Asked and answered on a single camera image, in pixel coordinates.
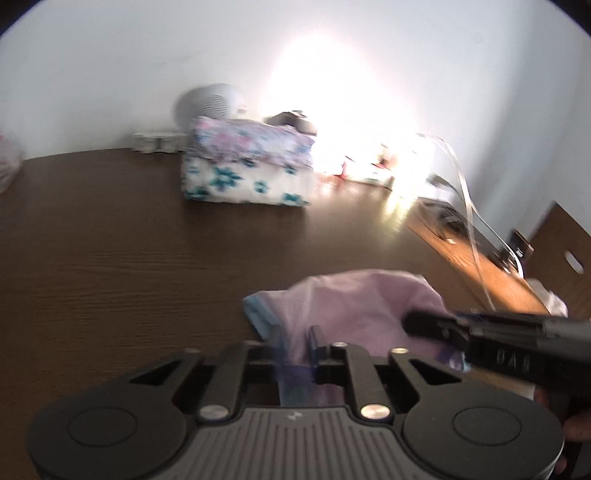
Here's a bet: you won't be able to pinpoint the person's right hand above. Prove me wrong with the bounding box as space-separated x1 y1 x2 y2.
531 387 591 443

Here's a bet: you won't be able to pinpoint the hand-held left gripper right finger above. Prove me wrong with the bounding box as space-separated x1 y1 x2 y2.
307 325 462 423

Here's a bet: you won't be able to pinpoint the blue and purple shirt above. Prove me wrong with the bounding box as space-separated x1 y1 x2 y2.
242 270 472 407

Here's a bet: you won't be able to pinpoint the white blue-flowered folded cloth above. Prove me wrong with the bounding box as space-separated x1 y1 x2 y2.
180 154 315 208

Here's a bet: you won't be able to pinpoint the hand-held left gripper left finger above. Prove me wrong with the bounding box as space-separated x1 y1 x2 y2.
129 325 289 423

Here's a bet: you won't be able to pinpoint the grey device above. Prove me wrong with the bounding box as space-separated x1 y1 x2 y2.
263 110 318 136

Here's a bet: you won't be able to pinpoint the white cable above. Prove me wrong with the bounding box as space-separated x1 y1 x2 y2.
464 200 526 278
416 133 498 311

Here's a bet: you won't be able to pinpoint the white round fan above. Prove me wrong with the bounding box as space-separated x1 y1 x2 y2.
173 83 247 130

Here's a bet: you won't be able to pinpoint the small black gadget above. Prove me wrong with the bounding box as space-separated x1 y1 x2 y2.
431 203 469 243

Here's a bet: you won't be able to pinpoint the purple floral folded cloth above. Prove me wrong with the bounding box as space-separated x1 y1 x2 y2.
187 115 317 168

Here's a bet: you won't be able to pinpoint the wooden chair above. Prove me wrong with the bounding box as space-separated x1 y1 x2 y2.
525 200 591 320

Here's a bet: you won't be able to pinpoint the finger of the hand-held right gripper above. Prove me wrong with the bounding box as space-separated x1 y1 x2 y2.
402 310 472 354

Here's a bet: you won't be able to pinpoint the white power strip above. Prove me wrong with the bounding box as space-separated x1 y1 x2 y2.
133 131 186 154

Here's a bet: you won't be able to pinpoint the translucent plastic bag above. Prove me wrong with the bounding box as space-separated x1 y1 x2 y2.
0 133 25 195

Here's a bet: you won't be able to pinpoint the small red and white boxes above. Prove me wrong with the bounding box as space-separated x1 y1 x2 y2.
336 156 394 191

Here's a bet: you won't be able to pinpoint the black phone holder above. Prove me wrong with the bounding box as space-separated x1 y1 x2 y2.
499 228 535 273

